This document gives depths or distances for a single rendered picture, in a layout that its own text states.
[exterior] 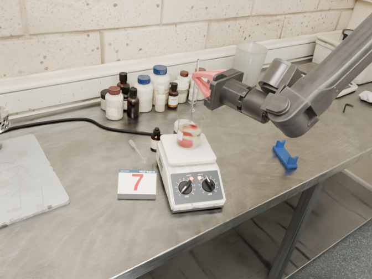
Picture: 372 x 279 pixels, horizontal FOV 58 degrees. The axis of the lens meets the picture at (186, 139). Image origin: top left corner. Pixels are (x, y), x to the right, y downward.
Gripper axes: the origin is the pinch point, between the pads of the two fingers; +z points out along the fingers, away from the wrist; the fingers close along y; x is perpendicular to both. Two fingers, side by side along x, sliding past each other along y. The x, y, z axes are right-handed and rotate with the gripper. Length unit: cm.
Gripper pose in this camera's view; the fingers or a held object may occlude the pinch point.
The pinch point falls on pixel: (196, 76)
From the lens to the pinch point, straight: 78.3
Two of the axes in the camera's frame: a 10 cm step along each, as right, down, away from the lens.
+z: -7.3, -4.5, 5.1
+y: -6.7, 3.6, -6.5
